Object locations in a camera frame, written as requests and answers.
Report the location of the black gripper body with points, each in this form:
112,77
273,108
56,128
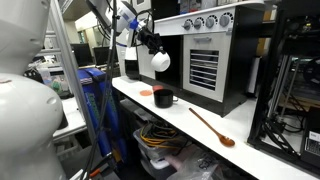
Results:
147,37

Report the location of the small white bowl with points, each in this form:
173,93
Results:
160,62

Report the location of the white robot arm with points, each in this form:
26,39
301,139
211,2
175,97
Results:
23,116

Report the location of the orange plastic cup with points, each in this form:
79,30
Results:
157,87

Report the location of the black cup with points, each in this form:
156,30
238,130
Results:
163,100

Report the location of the white and black appliance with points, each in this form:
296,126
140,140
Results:
131,66

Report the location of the grey toy stove knob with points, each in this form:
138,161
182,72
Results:
225,20
210,21
198,23
187,24

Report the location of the orange round disc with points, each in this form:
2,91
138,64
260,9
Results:
145,93

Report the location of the black computer monitor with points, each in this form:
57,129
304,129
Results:
81,55
104,55

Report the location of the blue bag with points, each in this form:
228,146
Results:
95,113
115,106

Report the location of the white toy play kitchen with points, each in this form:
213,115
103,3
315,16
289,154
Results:
220,83

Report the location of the clear plastic storage bin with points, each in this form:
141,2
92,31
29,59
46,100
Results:
146,151

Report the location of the clear plastic container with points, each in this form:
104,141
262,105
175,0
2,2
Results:
55,83

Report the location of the white plastic container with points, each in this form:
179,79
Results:
160,165

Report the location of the black bottle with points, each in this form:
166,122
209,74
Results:
63,121

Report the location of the wooden spoon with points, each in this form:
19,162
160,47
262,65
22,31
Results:
227,141

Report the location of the black plastic crate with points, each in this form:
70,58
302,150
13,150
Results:
36,78

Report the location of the clear plastic bag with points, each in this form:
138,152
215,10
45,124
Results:
196,166

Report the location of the aluminium extrusion frame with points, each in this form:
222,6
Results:
71,73

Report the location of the black metal frame rack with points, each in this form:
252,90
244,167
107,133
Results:
265,100

